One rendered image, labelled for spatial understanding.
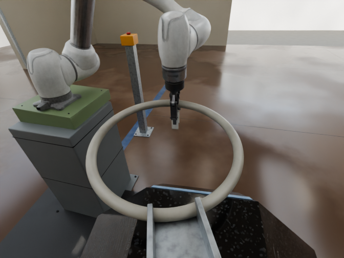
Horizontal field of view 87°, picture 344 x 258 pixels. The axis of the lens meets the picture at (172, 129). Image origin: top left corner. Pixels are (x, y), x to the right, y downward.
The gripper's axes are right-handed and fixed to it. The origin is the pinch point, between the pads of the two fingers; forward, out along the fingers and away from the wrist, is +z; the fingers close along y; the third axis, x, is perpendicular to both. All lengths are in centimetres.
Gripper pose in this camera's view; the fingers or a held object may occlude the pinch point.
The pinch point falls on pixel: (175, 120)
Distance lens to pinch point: 82.2
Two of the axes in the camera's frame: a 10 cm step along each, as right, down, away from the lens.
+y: -1.3, 6.6, -7.4
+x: 9.9, 0.6, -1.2
